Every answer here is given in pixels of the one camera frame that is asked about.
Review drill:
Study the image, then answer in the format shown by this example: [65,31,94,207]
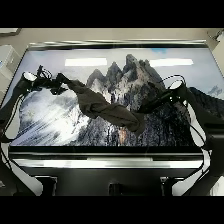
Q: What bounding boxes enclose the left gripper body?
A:
[49,75,70,96]

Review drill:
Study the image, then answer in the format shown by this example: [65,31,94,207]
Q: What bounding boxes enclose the dark grey garment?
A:
[56,72,147,137]

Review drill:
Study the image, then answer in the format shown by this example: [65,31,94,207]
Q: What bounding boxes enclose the silver frame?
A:
[6,39,221,197]

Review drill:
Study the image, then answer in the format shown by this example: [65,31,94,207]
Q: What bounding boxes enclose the black cable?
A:
[161,73,188,91]

